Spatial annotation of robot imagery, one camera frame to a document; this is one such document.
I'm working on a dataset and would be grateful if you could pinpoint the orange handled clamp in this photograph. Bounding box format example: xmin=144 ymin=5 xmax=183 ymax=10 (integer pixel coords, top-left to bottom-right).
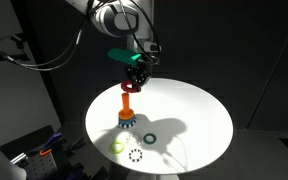
xmin=38 ymin=147 xmax=54 ymax=157

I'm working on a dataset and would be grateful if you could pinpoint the black cable with metal plug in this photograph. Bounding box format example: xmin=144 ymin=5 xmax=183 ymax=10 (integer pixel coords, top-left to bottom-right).
xmin=0 ymin=0 xmax=97 ymax=72

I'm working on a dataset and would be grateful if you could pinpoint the pink red ribbed ring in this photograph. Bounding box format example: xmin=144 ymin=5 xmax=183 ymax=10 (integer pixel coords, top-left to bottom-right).
xmin=120 ymin=79 xmax=141 ymax=94

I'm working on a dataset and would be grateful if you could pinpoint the small black white ring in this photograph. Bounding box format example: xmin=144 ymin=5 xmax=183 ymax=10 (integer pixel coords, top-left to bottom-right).
xmin=128 ymin=148 xmax=145 ymax=163

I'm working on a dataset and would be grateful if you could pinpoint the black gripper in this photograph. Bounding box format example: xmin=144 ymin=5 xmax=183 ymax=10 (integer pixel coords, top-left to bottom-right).
xmin=124 ymin=62 xmax=151 ymax=92

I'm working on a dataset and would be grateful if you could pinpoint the clear ring with beads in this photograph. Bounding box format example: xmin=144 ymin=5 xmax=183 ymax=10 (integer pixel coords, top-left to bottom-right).
xmin=125 ymin=131 xmax=142 ymax=145

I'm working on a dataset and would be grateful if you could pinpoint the lime green ring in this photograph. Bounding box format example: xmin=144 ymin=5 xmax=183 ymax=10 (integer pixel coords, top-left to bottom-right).
xmin=108 ymin=140 xmax=126 ymax=155

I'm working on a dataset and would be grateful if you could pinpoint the blue ring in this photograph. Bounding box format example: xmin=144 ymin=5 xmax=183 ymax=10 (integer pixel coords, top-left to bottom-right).
xmin=118 ymin=114 xmax=136 ymax=125

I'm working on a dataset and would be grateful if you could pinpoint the black perforated breadboard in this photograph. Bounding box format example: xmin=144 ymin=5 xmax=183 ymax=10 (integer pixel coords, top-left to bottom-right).
xmin=23 ymin=151 xmax=72 ymax=180

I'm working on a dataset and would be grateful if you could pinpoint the white table pedestal base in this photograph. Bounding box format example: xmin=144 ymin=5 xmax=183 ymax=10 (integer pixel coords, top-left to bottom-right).
xmin=126 ymin=169 xmax=180 ymax=180

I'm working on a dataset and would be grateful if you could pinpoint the silver metal cylinder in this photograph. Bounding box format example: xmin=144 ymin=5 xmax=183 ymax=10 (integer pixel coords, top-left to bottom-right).
xmin=10 ymin=152 xmax=29 ymax=166

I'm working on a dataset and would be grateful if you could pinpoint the dark green ring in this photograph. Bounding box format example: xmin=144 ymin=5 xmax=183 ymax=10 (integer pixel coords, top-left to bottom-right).
xmin=142 ymin=132 xmax=158 ymax=145

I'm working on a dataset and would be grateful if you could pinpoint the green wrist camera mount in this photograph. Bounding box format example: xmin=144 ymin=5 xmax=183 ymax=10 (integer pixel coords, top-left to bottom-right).
xmin=107 ymin=47 xmax=143 ymax=66

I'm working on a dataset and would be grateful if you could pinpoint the black camera bracket arm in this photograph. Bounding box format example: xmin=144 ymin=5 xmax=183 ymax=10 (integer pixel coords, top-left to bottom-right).
xmin=0 ymin=32 xmax=32 ymax=65

